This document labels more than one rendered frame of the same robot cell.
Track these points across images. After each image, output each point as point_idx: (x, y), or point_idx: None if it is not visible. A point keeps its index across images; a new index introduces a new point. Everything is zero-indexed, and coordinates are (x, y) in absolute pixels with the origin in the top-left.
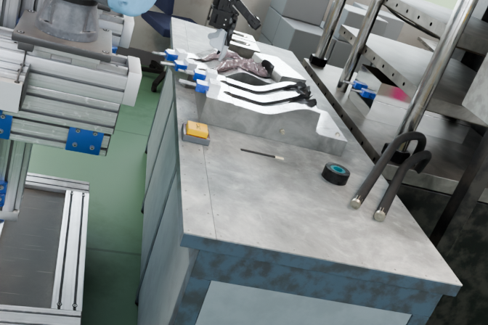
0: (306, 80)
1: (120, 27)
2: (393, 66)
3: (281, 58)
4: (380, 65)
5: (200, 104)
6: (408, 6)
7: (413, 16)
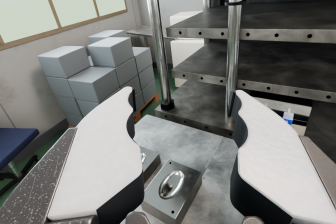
0: (225, 142)
1: None
2: (315, 88)
3: (167, 135)
4: (290, 92)
5: None
6: (309, 31)
7: (332, 38)
